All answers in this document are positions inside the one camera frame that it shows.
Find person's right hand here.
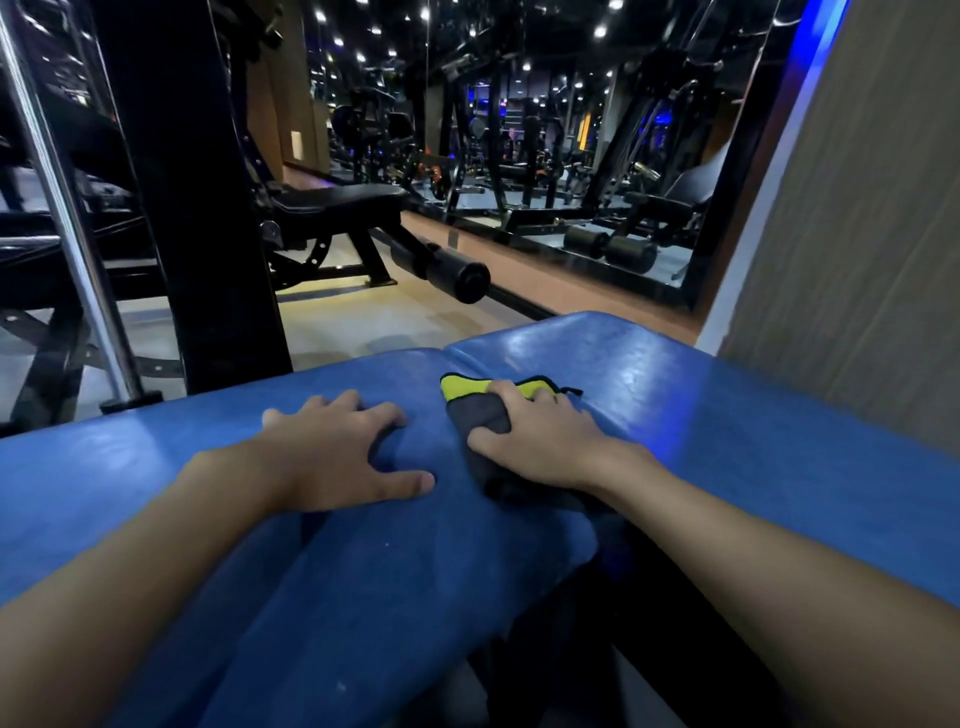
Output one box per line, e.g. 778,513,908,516
466,380,654,496

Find person's left hand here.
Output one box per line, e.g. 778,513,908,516
258,389,436,515

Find grey and yellow cleaning cloth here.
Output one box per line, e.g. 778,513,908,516
440,372,609,515

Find blue padded bench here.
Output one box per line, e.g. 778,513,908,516
0,311,960,728

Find person's right forearm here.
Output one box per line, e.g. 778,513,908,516
592,442,960,728

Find person's left forearm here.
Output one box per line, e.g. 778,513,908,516
0,438,294,728

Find black foam roller pad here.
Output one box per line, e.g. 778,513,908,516
389,238,493,305

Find black machine column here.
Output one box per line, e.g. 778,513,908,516
89,0,294,395

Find black gym equipment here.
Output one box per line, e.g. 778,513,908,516
303,0,808,309

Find chrome guide rod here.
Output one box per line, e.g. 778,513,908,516
0,0,148,410

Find black weight machine frame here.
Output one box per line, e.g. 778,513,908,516
0,74,185,436

